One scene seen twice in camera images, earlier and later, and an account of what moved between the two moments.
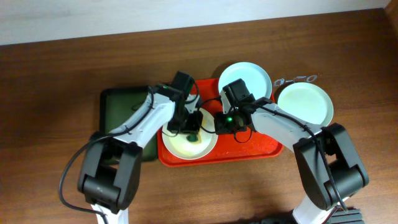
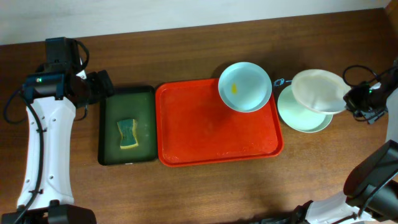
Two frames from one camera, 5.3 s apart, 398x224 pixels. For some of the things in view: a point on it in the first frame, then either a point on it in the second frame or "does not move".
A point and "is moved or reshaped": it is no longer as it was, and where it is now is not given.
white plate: [178, 145] to [320, 91]
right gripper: [222, 121] to [352, 101]
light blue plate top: [257, 81] does not move
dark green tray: [119, 106] does not move
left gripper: [189, 127] to [103, 83]
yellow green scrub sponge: [193, 138] is moved or reshaped
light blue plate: [306, 101] does not move
